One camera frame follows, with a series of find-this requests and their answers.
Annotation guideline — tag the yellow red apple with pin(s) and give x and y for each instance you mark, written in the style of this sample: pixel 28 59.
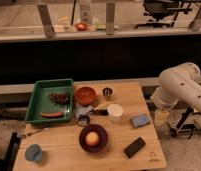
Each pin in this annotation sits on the yellow red apple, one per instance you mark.
pixel 92 139

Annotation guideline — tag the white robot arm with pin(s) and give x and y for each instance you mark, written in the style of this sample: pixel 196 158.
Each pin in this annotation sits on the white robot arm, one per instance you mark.
pixel 178 83

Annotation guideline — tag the small metal cup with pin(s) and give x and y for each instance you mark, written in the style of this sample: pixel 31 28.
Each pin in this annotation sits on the small metal cup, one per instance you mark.
pixel 107 93

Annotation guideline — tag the orange red bowl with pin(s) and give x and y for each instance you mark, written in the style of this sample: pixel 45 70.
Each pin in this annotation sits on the orange red bowl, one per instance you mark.
pixel 85 95

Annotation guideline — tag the white paper cup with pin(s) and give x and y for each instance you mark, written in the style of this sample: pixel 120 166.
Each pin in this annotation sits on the white paper cup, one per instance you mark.
pixel 115 112

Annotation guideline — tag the bunch of dark grapes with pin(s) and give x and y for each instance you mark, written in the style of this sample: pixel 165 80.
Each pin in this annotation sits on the bunch of dark grapes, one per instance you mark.
pixel 59 98

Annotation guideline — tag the dark purple bowl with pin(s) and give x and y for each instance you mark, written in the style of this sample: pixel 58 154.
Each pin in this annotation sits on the dark purple bowl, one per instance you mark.
pixel 102 135

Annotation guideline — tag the blue sponge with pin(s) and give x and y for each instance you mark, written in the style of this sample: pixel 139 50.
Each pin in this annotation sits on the blue sponge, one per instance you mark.
pixel 140 120

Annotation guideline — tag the red chili pepper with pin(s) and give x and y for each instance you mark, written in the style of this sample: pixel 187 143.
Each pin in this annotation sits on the red chili pepper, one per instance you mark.
pixel 52 115

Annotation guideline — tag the red fruit on shelf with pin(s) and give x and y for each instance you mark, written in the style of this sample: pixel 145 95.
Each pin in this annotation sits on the red fruit on shelf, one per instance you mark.
pixel 81 26

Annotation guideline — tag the green plastic tray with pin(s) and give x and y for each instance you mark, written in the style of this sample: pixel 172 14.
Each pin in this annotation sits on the green plastic tray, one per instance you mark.
pixel 41 103

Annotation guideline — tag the black rectangular block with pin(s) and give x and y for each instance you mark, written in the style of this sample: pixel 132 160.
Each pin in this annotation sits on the black rectangular block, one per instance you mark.
pixel 134 147

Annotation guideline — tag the blue plastic cup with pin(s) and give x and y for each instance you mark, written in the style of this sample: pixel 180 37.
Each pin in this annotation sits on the blue plastic cup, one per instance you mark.
pixel 34 153

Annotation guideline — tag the black office chair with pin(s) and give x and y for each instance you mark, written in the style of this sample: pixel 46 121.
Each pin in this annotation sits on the black office chair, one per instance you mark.
pixel 159 9

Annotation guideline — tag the black handled knife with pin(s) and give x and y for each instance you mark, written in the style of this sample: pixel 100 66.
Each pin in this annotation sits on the black handled knife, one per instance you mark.
pixel 99 112

